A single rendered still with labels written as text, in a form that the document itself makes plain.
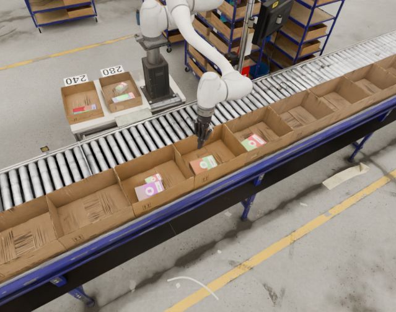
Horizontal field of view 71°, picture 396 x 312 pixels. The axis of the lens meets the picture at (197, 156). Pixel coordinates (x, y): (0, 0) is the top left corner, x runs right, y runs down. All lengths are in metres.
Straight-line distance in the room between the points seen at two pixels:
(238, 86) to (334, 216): 1.95
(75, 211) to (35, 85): 2.82
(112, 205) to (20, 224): 0.51
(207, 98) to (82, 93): 1.63
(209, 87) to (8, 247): 1.36
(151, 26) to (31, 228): 1.52
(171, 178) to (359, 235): 1.90
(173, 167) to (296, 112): 1.11
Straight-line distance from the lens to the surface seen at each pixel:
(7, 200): 2.23
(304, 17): 3.68
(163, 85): 2.49
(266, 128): 2.18
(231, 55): 2.51
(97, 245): 1.67
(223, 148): 1.98
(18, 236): 1.89
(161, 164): 1.89
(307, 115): 2.40
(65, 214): 1.84
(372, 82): 3.02
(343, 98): 2.71
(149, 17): 2.17
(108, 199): 1.80
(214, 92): 1.31
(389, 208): 3.35
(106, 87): 2.75
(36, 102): 4.10
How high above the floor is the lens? 2.41
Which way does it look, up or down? 52 degrees down
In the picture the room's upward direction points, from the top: 3 degrees clockwise
